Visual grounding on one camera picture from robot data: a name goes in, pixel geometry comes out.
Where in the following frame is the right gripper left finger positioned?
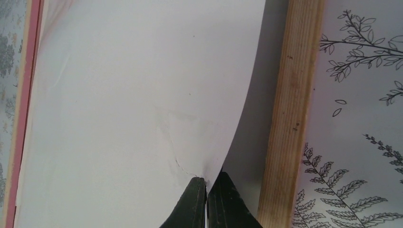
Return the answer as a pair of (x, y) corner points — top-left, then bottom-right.
(160, 177), (207, 228)

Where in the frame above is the sunset photo print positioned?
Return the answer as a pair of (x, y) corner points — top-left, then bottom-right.
(14, 0), (265, 228)

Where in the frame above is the pink wooden picture frame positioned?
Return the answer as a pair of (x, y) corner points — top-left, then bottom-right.
(1, 0), (325, 228)

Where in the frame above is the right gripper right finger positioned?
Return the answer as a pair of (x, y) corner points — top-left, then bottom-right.
(207, 171), (262, 228)

